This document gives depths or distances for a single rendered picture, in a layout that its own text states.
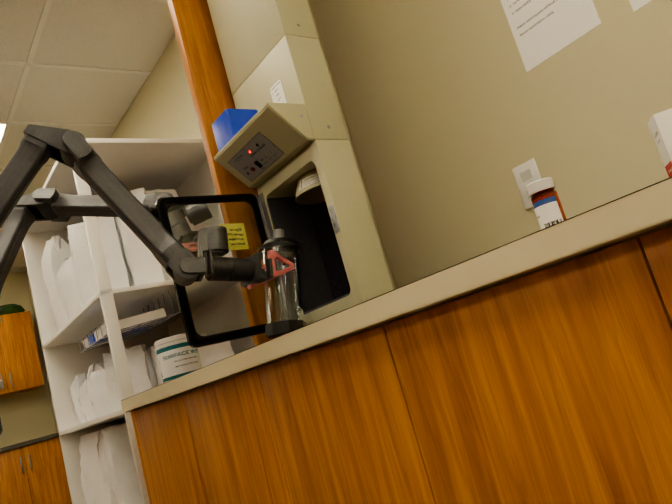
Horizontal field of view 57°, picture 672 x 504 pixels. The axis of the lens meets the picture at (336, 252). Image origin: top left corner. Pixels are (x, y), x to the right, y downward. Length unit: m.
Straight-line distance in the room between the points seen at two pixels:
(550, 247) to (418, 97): 1.21
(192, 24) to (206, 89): 0.23
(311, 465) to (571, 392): 0.64
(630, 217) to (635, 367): 0.17
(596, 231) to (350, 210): 0.91
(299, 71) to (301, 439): 0.92
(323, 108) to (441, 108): 0.38
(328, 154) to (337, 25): 0.75
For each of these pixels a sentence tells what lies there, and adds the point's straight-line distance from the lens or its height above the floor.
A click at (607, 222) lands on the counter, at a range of 0.73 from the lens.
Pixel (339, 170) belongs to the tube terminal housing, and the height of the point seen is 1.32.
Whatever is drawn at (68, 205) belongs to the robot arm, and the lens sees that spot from 1.96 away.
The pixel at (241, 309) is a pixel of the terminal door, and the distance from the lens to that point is 1.66.
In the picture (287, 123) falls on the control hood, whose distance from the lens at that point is 1.56.
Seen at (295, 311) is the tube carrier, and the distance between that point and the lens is 1.49.
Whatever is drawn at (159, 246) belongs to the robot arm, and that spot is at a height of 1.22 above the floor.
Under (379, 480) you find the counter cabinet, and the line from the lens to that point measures 1.15.
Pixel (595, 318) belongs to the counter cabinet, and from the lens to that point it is 0.79.
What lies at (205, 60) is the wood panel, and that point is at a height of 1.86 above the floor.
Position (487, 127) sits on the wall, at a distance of 1.74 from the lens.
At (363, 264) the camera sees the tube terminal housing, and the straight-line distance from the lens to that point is 1.52.
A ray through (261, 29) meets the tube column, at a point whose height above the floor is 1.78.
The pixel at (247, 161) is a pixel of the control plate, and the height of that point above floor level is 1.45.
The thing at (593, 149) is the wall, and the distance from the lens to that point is 1.57.
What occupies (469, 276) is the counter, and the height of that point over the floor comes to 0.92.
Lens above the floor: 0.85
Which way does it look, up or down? 10 degrees up
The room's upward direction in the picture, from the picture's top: 16 degrees counter-clockwise
